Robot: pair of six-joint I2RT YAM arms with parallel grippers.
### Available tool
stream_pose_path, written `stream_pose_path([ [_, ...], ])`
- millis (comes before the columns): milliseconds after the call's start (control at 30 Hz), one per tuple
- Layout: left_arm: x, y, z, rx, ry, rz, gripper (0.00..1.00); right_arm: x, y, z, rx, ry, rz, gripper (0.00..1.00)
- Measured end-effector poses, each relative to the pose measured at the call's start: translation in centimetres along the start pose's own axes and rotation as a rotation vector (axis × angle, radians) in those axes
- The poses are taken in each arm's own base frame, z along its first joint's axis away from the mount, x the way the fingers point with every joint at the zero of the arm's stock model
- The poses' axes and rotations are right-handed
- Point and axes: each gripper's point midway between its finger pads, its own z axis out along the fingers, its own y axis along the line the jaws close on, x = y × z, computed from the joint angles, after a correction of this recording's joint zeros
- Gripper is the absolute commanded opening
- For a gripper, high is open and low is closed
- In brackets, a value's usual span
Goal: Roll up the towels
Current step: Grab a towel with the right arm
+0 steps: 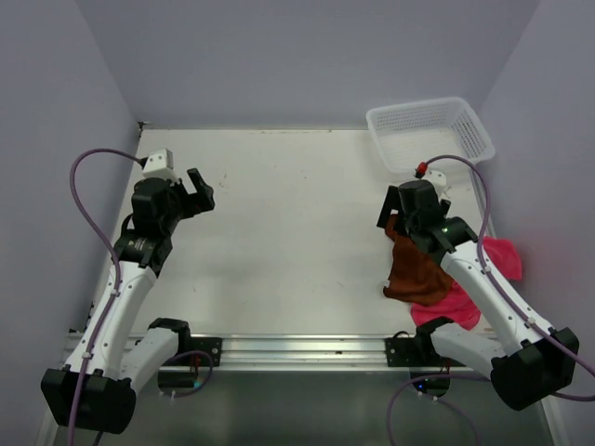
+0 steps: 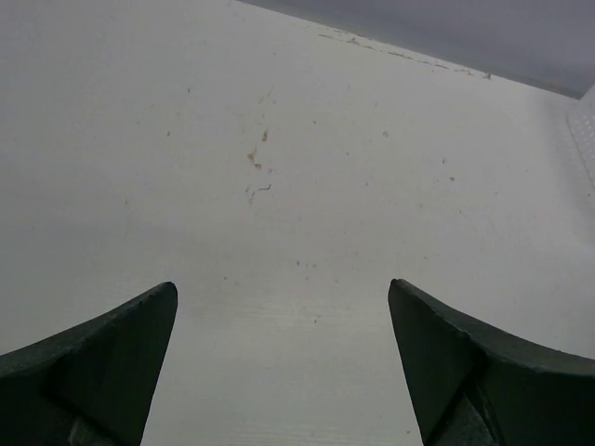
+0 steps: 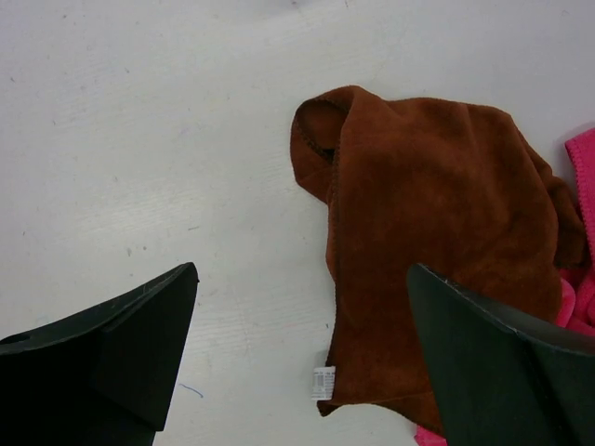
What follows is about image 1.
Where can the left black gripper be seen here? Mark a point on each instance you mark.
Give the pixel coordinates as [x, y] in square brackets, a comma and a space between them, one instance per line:
[203, 201]

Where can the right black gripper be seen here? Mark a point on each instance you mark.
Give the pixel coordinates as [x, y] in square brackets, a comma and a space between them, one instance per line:
[392, 202]

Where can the brown towel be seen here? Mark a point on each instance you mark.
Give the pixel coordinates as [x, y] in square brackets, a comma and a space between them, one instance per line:
[414, 277]

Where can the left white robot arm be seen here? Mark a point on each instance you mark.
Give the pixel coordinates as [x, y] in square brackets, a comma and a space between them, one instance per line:
[98, 385]

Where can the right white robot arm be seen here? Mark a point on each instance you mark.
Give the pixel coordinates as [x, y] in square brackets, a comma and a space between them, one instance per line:
[530, 359]

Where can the white plastic basket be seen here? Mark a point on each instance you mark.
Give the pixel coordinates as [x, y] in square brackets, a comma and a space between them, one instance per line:
[409, 133]

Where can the pink towel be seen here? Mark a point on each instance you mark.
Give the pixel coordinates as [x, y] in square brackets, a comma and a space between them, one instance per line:
[456, 305]

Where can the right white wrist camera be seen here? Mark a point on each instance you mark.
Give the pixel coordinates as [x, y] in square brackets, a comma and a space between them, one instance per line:
[438, 180]

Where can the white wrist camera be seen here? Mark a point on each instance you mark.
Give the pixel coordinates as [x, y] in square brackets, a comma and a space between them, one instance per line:
[159, 164]
[438, 180]

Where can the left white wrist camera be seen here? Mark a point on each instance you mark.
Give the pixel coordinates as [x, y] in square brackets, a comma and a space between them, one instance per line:
[159, 164]

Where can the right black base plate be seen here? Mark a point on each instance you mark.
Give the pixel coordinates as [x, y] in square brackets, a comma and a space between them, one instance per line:
[404, 352]

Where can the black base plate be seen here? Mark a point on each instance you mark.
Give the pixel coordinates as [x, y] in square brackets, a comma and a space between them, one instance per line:
[404, 352]
[209, 345]

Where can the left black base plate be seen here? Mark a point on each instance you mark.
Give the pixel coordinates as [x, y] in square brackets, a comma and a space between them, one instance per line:
[209, 345]

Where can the aluminium mounting rail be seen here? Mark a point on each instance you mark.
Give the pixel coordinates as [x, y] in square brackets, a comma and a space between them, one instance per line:
[304, 353]

